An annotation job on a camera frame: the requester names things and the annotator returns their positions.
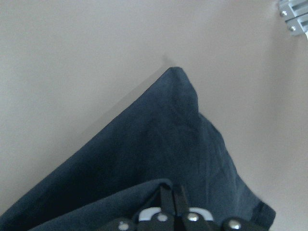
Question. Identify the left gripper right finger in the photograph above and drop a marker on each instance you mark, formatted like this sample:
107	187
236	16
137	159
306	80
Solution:
180	199

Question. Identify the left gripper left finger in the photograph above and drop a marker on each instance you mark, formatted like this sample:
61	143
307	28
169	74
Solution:
167	200

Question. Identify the black t-shirt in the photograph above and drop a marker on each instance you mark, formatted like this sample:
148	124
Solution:
161	138

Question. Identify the aluminium frame post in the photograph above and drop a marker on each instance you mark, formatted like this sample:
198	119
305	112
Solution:
295	15

